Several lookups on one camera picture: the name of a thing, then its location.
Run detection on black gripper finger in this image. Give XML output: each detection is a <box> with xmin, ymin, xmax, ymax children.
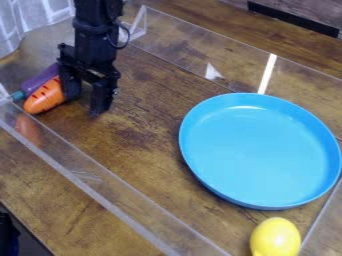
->
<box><xmin>59</xmin><ymin>65</ymin><xmax>81</xmax><ymax>101</ymax></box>
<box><xmin>90</xmin><ymin>80</ymin><xmax>116</xmax><ymax>117</ymax></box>

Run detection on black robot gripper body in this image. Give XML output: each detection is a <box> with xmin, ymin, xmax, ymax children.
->
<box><xmin>59</xmin><ymin>20</ymin><xmax>120</xmax><ymax>88</ymax></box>

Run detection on purple toy eggplant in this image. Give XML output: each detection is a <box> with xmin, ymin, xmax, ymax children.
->
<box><xmin>11</xmin><ymin>63</ymin><xmax>59</xmax><ymax>101</ymax></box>

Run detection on orange toy carrot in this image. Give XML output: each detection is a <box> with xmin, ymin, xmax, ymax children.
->
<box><xmin>23</xmin><ymin>76</ymin><xmax>65</xmax><ymax>114</ymax></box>

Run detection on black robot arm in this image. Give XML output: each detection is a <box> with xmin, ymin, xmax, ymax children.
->
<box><xmin>57</xmin><ymin>0</ymin><xmax>124</xmax><ymax>117</ymax></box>

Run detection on blue plastic plate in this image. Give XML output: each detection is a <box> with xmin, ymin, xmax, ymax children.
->
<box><xmin>179</xmin><ymin>93</ymin><xmax>342</xmax><ymax>210</ymax></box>

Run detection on yellow toy lemon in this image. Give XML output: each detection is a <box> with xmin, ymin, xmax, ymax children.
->
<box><xmin>250</xmin><ymin>217</ymin><xmax>302</xmax><ymax>256</ymax></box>

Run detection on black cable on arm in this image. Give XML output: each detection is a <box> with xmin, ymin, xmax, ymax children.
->
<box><xmin>106</xmin><ymin>21</ymin><xmax>132</xmax><ymax>50</ymax></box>

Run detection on clear acrylic corner bracket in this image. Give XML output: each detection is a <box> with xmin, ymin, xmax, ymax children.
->
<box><xmin>119</xmin><ymin>5</ymin><xmax>147</xmax><ymax>43</ymax></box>

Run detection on clear acrylic enclosure wall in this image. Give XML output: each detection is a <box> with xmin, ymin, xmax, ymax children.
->
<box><xmin>0</xmin><ymin>1</ymin><xmax>342</xmax><ymax>256</ymax></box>

